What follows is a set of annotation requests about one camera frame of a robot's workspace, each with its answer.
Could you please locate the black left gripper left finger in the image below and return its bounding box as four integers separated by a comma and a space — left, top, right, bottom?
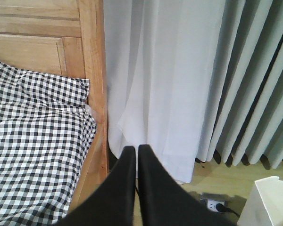
54, 146, 136, 226

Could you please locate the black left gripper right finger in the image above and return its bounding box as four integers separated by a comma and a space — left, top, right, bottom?
138, 144, 233, 226

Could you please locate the white plastic trash bin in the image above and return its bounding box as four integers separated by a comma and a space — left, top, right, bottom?
237, 176, 283, 226

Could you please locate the silver floor power socket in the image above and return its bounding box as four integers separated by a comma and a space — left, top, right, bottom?
200, 193, 228, 213

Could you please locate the black white checkered bedding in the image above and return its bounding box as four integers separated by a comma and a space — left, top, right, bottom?
0, 62, 97, 226

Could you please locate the grey pleated curtain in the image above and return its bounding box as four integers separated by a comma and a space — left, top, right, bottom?
197, 0, 283, 169

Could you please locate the white sheer curtain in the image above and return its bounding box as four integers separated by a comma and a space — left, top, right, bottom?
103, 0, 246, 185

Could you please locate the black socket power cable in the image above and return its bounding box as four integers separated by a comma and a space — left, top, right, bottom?
216, 202, 241, 217

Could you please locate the wooden bed frame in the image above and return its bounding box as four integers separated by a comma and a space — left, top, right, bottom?
0, 0, 108, 210

